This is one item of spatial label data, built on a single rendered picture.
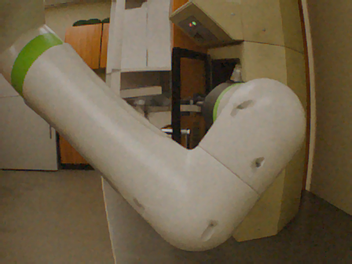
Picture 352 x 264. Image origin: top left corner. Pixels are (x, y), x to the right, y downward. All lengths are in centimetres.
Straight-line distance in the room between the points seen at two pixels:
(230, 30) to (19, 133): 520
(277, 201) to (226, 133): 55
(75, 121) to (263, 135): 23
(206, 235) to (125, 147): 14
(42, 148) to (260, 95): 550
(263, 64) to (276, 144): 49
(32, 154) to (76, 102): 541
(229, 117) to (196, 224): 12
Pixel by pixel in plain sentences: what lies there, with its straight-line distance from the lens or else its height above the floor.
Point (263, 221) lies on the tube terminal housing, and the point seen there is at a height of 99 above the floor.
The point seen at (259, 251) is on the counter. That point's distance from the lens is 93.
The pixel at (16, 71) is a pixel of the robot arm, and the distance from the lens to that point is 62.
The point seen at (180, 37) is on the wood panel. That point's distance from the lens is 125.
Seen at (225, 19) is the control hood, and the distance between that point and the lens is 91.
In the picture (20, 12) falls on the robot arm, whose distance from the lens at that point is 61.
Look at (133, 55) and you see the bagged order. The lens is 227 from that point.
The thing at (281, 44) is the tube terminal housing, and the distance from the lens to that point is 95.
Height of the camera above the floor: 133
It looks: 8 degrees down
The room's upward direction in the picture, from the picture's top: straight up
